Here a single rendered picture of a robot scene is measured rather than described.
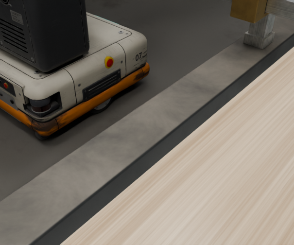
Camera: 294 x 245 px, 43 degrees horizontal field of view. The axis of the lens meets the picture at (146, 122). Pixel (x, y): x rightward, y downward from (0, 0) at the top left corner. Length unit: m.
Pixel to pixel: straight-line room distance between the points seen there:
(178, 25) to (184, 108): 1.99
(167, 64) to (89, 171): 1.65
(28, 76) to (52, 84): 0.11
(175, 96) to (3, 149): 1.13
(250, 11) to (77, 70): 0.98
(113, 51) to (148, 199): 1.49
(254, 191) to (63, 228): 0.30
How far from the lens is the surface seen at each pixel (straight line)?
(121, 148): 0.52
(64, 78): 1.52
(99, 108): 1.72
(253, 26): 0.79
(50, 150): 1.59
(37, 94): 1.47
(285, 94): 0.29
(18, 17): 1.47
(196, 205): 0.20
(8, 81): 1.56
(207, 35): 2.45
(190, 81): 0.66
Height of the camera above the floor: 1.05
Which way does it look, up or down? 39 degrees down
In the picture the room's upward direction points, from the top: straight up
